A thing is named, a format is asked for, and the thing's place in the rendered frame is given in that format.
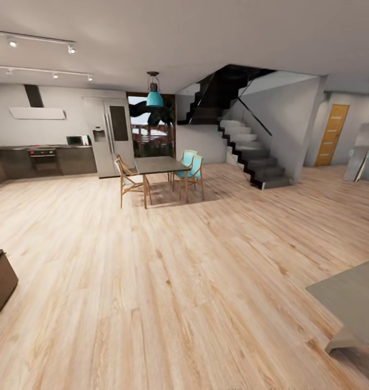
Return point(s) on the breakfast table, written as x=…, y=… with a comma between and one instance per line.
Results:
x=155, y=165

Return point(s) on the straight chair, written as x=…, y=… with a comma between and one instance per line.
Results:
x=136, y=180
x=193, y=174
x=188, y=157
x=133, y=171

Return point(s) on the fixed window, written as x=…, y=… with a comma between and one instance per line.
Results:
x=153, y=128

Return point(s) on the room light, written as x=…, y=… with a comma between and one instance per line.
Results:
x=154, y=99

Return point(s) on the fridge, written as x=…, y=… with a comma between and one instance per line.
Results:
x=110, y=131

